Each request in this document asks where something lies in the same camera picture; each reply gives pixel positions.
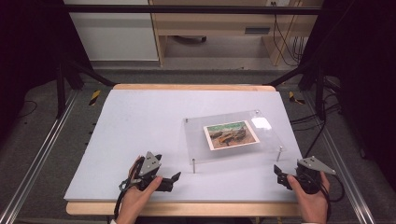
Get yellow clamp left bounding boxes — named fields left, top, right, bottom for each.
left=88, top=89, right=103, bottom=106

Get black curtain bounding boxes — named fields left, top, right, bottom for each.
left=298, top=0, right=396, bottom=188
left=0, top=0, right=94, bottom=141

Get clear acrylic picture frame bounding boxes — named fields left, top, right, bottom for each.
left=178, top=109, right=286, bottom=175

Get white cabinet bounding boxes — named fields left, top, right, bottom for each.
left=64, top=0, right=160, bottom=63

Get light wooden desk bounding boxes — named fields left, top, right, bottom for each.
left=148, top=0, right=325, bottom=68

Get black horizontal metal bar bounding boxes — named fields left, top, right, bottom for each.
left=64, top=4, right=325, bottom=16

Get hanging black cables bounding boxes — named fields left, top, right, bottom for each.
left=273, top=2, right=307, bottom=67

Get white foam board mat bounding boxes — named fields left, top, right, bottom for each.
left=64, top=89, right=304, bottom=203

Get person's left hand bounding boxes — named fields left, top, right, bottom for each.
left=115, top=156, right=163, bottom=224

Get yellow clamp right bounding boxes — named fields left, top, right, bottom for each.
left=288, top=91, right=306, bottom=105

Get wooden table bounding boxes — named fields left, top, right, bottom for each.
left=65, top=83, right=303, bottom=217

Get painting print card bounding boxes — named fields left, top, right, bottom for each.
left=203, top=119, right=261, bottom=152

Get aluminium floor rail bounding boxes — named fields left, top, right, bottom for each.
left=303, top=91, right=377, bottom=224
left=0, top=90, right=80, bottom=224

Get thin black floor cable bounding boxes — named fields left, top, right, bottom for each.
left=18, top=100, right=38, bottom=119

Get bundle of black floor cables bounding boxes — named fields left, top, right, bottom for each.
left=289, top=74, right=344, bottom=132

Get grey desk label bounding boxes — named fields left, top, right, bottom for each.
left=244, top=27, right=271, bottom=35

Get black metal stand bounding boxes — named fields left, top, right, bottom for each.
left=55, top=59, right=117, bottom=119
left=264, top=59, right=328, bottom=121

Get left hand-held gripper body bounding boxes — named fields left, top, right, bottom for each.
left=134, top=151, right=171, bottom=192

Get person's right hand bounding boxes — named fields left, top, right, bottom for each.
left=287, top=171, right=331, bottom=224

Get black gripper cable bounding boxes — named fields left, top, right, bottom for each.
left=304, top=119, right=346, bottom=220
left=113, top=160, right=141, bottom=220

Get white power strip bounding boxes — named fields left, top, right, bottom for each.
left=265, top=0, right=291, bottom=7

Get yellow clamp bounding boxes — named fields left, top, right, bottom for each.
left=288, top=91, right=306, bottom=105
left=88, top=89, right=103, bottom=106

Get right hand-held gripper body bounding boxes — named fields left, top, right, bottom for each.
left=293, top=156, right=337, bottom=195

